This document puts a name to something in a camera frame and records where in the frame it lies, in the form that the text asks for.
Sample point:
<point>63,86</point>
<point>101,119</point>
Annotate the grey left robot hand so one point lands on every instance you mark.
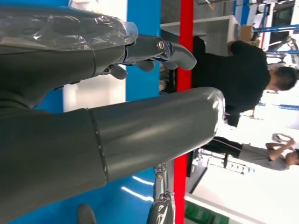
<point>58,148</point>

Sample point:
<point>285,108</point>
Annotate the blue metal shelf rack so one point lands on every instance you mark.
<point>144,46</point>

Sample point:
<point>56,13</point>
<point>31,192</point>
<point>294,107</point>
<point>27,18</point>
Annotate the green plastic crate stack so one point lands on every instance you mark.
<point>203,215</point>

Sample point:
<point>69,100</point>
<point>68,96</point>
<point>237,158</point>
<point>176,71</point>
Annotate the person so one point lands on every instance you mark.
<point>257,156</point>
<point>233,77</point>

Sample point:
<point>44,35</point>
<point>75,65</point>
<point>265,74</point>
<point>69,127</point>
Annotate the white desk panel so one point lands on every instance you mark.
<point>210,34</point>

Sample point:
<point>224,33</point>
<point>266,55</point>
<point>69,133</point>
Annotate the red floor strip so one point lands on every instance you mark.
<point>186,24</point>

